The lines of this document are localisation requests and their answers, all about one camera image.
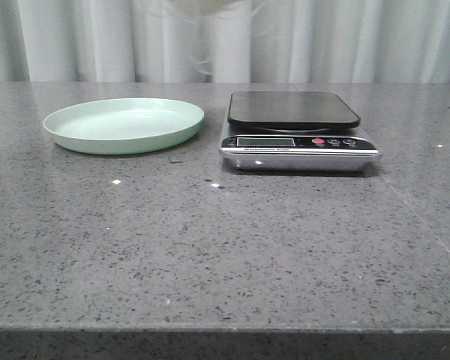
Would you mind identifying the translucent white vermicelli bundle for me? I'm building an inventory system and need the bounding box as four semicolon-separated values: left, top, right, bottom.
149;0;286;82

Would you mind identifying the silver black kitchen scale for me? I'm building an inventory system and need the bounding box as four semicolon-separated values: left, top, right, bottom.
219;91;381;173

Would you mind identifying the light green round plate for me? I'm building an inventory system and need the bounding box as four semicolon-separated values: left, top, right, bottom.
43;97;205;155

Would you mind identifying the white pleated curtain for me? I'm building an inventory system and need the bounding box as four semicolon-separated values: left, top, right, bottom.
0;1;450;83

